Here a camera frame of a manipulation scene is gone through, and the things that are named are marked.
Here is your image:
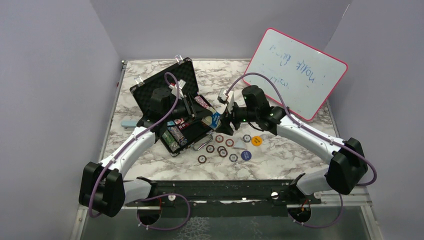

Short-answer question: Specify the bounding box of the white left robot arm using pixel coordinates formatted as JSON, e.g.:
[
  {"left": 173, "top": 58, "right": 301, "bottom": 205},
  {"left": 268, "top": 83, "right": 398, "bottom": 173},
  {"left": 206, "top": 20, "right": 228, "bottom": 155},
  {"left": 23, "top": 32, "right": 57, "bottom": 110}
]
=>
[{"left": 78, "top": 87, "right": 216, "bottom": 218}]

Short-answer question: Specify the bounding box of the black aluminium poker case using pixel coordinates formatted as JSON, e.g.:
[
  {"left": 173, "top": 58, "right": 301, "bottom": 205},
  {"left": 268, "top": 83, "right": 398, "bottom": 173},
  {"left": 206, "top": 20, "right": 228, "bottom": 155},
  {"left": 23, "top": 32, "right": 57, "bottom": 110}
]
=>
[{"left": 129, "top": 57, "right": 214, "bottom": 156}]

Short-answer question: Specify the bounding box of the blue dealer button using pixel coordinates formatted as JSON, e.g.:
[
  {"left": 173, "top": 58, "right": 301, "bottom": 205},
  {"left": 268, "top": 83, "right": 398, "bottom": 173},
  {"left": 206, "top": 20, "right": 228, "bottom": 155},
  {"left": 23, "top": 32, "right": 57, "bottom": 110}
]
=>
[{"left": 240, "top": 150, "right": 252, "bottom": 161}]

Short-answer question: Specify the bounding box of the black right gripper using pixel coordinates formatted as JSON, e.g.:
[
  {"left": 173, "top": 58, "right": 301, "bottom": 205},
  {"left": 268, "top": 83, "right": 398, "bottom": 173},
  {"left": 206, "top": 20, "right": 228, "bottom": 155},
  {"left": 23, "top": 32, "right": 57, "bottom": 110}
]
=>
[{"left": 215, "top": 98, "right": 259, "bottom": 136}]

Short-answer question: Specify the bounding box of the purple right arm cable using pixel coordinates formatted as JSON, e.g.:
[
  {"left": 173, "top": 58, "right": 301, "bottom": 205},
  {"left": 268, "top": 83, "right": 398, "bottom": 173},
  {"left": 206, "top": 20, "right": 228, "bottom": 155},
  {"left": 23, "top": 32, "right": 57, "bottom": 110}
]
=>
[{"left": 225, "top": 72, "right": 379, "bottom": 229}]

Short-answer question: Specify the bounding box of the green chip stack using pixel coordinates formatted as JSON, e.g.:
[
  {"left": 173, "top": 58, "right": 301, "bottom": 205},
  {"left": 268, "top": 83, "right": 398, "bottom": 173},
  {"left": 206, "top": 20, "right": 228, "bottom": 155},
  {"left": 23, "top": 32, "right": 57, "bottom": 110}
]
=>
[{"left": 162, "top": 130, "right": 180, "bottom": 153}]

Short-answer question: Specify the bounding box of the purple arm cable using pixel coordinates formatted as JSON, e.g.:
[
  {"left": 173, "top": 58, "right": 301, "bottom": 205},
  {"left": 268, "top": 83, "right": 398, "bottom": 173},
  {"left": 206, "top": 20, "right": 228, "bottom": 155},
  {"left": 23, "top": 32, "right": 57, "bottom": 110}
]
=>
[
  {"left": 225, "top": 72, "right": 379, "bottom": 229},
  {"left": 87, "top": 72, "right": 192, "bottom": 232}
]

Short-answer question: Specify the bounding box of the loose brown poker chip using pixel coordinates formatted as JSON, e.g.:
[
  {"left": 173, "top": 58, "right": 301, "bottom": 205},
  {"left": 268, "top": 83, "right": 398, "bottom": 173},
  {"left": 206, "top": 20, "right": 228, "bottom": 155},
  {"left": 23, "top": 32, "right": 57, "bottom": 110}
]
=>
[
  {"left": 217, "top": 146, "right": 226, "bottom": 152},
  {"left": 218, "top": 149, "right": 228, "bottom": 158},
  {"left": 215, "top": 134, "right": 225, "bottom": 143},
  {"left": 205, "top": 144, "right": 215, "bottom": 153},
  {"left": 197, "top": 155, "right": 207, "bottom": 164},
  {"left": 225, "top": 138, "right": 235, "bottom": 148}
]

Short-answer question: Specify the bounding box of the pink framed whiteboard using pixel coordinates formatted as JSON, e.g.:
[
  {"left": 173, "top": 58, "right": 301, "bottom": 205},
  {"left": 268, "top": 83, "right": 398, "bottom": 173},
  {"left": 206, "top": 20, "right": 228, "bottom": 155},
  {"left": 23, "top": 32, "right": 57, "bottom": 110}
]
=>
[{"left": 243, "top": 28, "right": 348, "bottom": 121}]

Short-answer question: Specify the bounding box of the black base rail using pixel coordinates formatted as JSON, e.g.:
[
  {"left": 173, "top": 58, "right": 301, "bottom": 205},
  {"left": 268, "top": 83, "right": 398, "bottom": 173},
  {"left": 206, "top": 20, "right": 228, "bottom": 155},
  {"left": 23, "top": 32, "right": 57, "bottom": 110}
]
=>
[{"left": 124, "top": 179, "right": 322, "bottom": 218}]

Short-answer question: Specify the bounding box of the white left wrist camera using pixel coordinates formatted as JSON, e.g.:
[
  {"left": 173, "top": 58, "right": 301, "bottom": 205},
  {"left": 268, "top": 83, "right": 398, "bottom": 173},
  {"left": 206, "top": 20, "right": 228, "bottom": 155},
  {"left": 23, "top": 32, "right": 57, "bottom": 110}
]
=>
[{"left": 168, "top": 79, "right": 186, "bottom": 100}]

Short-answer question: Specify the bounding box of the clear triangular all-in button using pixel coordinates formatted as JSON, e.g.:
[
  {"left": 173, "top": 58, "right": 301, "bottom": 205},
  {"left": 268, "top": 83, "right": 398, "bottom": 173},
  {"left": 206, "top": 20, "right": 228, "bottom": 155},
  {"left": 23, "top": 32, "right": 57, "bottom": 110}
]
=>
[{"left": 232, "top": 139, "right": 247, "bottom": 150}]

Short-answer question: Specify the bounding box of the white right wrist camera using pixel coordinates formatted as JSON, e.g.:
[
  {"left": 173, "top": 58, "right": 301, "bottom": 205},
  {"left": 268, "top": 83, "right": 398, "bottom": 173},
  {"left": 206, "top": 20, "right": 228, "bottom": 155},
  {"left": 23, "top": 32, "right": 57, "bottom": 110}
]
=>
[{"left": 217, "top": 88, "right": 235, "bottom": 114}]

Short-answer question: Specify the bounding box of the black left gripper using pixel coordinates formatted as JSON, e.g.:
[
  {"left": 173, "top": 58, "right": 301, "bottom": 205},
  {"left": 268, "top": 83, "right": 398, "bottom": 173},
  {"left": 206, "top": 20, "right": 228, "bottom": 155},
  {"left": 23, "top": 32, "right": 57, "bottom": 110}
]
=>
[{"left": 164, "top": 92, "right": 213, "bottom": 124}]

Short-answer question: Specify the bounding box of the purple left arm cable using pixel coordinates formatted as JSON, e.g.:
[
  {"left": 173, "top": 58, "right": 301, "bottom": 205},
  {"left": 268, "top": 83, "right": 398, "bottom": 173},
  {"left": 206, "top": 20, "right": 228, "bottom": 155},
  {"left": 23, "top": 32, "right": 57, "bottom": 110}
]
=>
[{"left": 87, "top": 72, "right": 192, "bottom": 232}]

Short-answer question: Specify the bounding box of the red playing card deck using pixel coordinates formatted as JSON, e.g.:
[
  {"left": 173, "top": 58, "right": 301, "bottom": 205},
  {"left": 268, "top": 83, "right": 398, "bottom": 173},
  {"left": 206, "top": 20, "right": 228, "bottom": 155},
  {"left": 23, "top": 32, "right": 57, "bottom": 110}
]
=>
[{"left": 174, "top": 118, "right": 185, "bottom": 126}]

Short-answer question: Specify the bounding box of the orange blue chip stack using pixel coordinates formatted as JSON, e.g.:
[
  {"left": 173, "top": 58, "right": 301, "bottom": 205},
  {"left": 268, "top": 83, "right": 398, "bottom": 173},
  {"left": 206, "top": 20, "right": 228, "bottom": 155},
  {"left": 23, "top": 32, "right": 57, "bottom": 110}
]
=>
[{"left": 168, "top": 126, "right": 188, "bottom": 146}]

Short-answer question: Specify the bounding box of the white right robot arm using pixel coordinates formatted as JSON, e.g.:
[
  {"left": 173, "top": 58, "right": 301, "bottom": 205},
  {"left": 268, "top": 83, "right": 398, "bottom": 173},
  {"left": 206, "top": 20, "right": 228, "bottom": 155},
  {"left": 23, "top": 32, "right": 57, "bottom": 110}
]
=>
[{"left": 216, "top": 85, "right": 368, "bottom": 204}]

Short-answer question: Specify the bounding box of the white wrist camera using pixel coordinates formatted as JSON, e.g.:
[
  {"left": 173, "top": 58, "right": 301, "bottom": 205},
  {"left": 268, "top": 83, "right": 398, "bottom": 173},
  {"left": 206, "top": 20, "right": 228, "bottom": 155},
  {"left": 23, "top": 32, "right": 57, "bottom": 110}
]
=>
[
  {"left": 217, "top": 88, "right": 235, "bottom": 114},
  {"left": 168, "top": 79, "right": 186, "bottom": 100}
]

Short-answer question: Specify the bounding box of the blue playing card deck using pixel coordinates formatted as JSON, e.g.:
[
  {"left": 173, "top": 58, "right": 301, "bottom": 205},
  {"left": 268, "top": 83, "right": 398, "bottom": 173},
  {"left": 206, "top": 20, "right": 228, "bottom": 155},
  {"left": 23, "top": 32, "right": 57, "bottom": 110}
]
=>
[{"left": 202, "top": 112, "right": 221, "bottom": 130}]

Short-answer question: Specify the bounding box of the orange dealer button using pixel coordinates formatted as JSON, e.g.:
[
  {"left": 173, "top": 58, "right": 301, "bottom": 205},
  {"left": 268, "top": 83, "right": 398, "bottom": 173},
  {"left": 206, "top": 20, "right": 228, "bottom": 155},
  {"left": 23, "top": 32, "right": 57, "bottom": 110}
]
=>
[{"left": 250, "top": 136, "right": 263, "bottom": 147}]

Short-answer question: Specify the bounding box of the light blue eraser case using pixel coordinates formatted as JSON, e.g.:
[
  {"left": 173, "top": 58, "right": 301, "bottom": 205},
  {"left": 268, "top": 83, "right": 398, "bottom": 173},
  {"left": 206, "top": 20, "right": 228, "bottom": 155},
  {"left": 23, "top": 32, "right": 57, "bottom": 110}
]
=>
[{"left": 120, "top": 120, "right": 137, "bottom": 129}]

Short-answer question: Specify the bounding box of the red dice row in case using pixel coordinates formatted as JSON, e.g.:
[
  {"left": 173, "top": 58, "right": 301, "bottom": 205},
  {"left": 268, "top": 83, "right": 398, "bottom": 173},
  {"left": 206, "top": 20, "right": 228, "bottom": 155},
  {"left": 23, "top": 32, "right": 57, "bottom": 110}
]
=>
[{"left": 177, "top": 122, "right": 190, "bottom": 130}]

